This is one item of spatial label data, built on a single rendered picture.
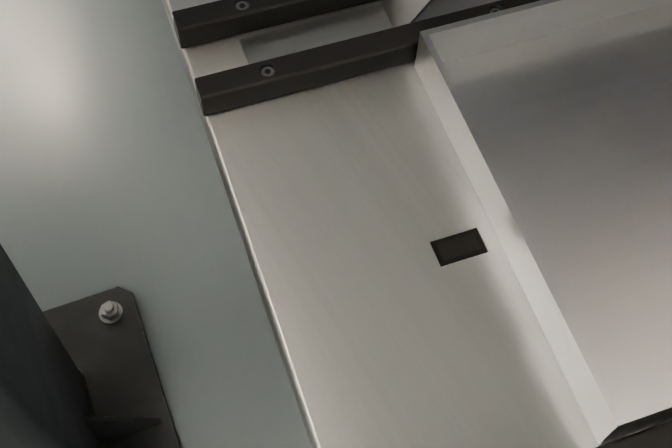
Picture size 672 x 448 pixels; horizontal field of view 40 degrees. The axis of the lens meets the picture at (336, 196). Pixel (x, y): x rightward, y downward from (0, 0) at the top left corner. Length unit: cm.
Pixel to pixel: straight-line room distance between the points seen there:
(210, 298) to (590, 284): 101
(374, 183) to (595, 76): 17
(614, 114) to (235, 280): 98
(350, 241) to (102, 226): 106
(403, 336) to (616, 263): 13
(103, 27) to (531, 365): 141
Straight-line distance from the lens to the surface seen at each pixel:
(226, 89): 58
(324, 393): 51
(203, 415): 143
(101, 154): 165
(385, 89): 60
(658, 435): 51
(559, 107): 61
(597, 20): 66
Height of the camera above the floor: 136
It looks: 60 degrees down
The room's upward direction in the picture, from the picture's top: 3 degrees clockwise
